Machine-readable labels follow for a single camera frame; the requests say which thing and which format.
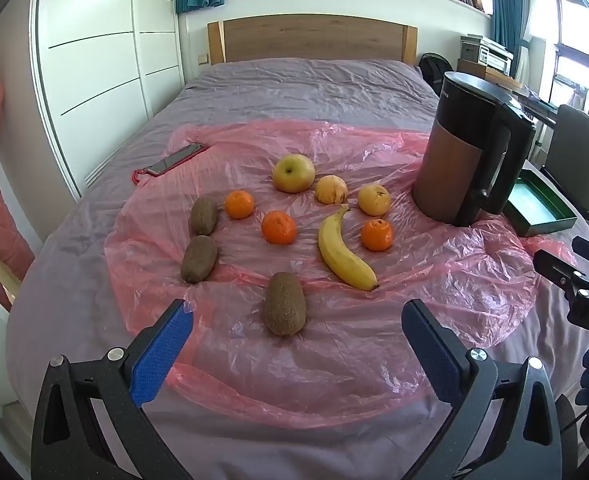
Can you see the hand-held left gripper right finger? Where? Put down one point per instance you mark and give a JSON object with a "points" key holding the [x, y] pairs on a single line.
{"points": [[429, 355]]}

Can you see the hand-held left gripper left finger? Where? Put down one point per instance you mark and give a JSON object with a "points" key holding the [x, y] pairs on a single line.
{"points": [[164, 355]]}

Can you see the green tray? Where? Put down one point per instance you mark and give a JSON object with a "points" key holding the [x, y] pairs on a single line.
{"points": [[539, 205]]}

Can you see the brown kiwi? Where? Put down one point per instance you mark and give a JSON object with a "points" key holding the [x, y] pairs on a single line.
{"points": [[199, 258], [204, 215], [285, 304]]}

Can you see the orange tangerine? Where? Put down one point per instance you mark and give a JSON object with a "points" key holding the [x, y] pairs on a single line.
{"points": [[279, 227], [377, 234], [240, 204]]}

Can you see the yellow banana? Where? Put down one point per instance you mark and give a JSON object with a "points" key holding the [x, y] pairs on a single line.
{"points": [[342, 255]]}

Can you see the small yellow apple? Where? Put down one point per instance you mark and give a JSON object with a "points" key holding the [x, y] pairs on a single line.
{"points": [[374, 199]]}

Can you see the yellow pear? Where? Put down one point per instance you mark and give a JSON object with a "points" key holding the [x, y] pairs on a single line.
{"points": [[331, 189]]}

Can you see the yellow-green apple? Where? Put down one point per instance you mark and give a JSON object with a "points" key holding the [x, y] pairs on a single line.
{"points": [[294, 172]]}

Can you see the pink plastic sheet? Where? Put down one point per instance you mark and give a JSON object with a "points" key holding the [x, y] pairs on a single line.
{"points": [[234, 365]]}

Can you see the grey chair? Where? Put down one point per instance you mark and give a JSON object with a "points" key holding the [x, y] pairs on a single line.
{"points": [[574, 145]]}

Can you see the copper and black kettle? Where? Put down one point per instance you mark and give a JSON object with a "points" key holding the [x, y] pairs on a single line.
{"points": [[459, 160]]}

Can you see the desk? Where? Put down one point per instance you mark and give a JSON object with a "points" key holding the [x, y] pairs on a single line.
{"points": [[541, 105]]}

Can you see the smartphone with red case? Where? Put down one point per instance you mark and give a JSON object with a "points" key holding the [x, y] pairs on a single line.
{"points": [[177, 159]]}

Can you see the wooden cabinet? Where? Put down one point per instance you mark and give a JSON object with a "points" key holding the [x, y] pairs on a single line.
{"points": [[471, 69]]}

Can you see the window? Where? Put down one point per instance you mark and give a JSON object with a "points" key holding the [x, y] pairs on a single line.
{"points": [[579, 35]]}

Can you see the white printer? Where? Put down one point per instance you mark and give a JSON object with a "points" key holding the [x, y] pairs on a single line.
{"points": [[489, 52]]}

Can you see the black backpack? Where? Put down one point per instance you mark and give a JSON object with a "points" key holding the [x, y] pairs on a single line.
{"points": [[434, 67]]}

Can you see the white wardrobe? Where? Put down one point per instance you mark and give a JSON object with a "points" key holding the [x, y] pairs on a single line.
{"points": [[104, 60]]}

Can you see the wooden headboard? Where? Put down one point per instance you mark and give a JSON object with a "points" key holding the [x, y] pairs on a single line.
{"points": [[314, 40]]}

